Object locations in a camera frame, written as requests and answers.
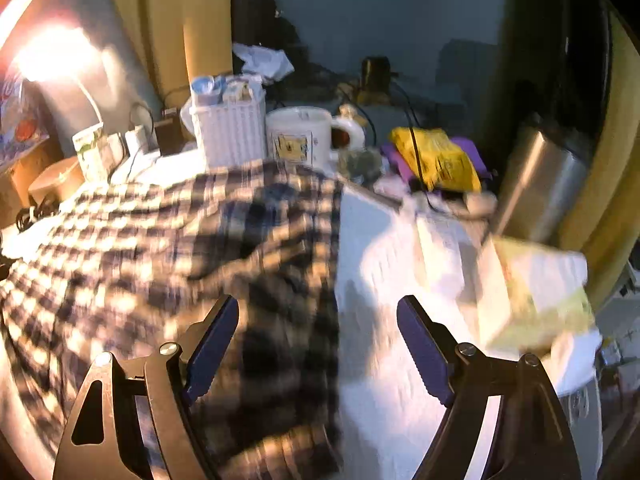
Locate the stainless steel thermos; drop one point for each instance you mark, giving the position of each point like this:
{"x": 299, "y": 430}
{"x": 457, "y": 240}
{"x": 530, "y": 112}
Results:
{"x": 544, "y": 175}

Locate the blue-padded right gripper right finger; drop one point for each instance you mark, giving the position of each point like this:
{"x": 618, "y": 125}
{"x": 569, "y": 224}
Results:
{"x": 432, "y": 348}

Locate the blue snack bag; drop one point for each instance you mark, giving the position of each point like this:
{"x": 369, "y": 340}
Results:
{"x": 23, "y": 126}

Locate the white power strip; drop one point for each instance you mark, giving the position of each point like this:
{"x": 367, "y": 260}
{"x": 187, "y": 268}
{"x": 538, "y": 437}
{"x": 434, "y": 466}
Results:
{"x": 133, "y": 167}

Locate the yellow plastic bag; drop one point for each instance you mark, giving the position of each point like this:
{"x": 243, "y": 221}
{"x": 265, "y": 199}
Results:
{"x": 435, "y": 159}

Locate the yellow curtain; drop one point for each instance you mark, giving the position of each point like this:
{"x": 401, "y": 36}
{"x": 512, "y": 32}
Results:
{"x": 178, "y": 40}

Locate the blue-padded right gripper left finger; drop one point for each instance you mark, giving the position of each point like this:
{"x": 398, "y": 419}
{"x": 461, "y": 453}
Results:
{"x": 203, "y": 346}

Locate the white perforated basket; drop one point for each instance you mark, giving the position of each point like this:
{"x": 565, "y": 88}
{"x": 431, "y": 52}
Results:
{"x": 230, "y": 134}

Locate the milk carton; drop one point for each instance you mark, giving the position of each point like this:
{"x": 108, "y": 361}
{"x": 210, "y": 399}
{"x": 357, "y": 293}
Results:
{"x": 94, "y": 154}

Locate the tissue box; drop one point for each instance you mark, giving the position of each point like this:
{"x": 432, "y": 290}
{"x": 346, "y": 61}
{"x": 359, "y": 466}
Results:
{"x": 527, "y": 294}

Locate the brown lidded food container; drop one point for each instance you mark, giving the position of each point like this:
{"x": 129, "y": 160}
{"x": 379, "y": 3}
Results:
{"x": 60, "y": 180}

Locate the white bear mug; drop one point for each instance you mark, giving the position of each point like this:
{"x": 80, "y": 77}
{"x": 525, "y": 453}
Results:
{"x": 300, "y": 134}

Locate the white charger plug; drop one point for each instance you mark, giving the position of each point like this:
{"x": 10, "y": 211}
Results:
{"x": 136, "y": 140}

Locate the plaid checkered pants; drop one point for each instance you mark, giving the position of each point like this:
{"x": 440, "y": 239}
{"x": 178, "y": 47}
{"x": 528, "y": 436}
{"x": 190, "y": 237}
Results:
{"x": 127, "y": 267}

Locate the black power adapter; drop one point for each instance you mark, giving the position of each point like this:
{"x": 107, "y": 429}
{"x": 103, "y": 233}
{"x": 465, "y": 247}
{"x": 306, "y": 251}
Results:
{"x": 169, "y": 137}

